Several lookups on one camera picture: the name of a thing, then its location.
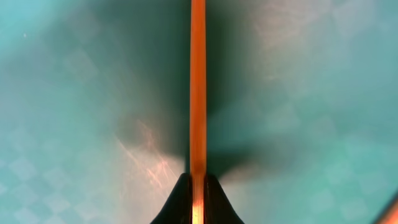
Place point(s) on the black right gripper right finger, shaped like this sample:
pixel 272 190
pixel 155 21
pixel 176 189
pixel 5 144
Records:
pixel 217 208

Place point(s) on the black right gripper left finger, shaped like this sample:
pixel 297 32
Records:
pixel 178 207

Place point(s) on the wooden chopstick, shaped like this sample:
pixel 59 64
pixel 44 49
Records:
pixel 198 108

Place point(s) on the teal plastic tray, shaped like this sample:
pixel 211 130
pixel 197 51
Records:
pixel 302 108

